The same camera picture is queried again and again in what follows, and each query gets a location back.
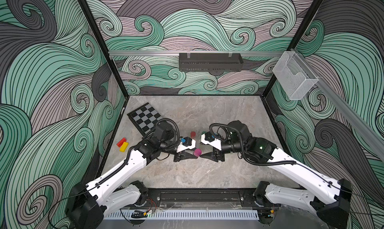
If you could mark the white slotted cable duct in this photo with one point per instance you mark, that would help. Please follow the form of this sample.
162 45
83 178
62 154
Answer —
247 215

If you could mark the clear plastic wall holder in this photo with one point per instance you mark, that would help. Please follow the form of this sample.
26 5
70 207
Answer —
295 75

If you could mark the red block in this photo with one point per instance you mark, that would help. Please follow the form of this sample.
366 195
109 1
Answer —
120 143

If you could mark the black white chessboard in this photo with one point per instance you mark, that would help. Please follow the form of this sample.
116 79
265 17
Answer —
144 118

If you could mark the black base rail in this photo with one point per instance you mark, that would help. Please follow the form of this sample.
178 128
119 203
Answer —
210 196

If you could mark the purple paint jar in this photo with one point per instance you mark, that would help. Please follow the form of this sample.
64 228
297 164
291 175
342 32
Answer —
197 152

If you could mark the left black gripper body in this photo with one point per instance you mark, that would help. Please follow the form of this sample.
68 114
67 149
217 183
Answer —
179 154

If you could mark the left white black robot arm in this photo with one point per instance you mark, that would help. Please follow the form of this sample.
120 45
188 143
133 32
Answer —
89 203

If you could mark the black wall tray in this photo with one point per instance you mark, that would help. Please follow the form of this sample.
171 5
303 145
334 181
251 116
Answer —
214 63

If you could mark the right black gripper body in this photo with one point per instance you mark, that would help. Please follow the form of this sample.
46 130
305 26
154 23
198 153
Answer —
216 154

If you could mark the yellow block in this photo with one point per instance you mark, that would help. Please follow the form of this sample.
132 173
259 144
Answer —
124 147

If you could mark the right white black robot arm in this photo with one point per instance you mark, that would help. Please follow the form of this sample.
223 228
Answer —
333 201

